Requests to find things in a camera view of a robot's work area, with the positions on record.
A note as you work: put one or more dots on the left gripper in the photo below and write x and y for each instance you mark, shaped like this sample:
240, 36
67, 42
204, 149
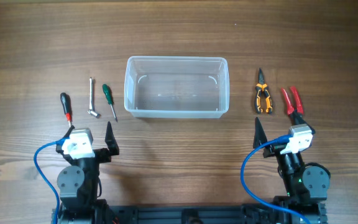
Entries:
101, 154

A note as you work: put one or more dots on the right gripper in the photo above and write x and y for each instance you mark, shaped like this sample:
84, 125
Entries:
272, 150

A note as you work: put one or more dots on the red handle pliers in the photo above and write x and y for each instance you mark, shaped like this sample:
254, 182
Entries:
292, 103

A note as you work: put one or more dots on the silver socket wrench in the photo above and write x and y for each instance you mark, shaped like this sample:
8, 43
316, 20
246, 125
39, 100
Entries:
91, 110

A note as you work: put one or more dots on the black red-collar screwdriver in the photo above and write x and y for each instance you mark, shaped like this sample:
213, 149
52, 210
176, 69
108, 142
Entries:
66, 103

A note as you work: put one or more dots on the orange black needle-nose pliers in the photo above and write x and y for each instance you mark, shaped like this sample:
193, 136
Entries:
262, 92

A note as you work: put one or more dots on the green handle screwdriver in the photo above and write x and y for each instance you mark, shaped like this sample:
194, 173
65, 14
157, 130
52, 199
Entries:
108, 94

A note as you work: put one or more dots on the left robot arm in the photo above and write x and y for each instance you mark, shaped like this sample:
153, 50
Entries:
79, 183

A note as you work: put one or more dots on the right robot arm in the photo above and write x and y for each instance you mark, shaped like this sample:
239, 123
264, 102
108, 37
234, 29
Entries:
306, 184

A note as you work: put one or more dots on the clear plastic container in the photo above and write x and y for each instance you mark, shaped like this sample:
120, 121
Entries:
177, 87

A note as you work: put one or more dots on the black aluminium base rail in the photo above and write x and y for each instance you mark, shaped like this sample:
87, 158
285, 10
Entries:
238, 214

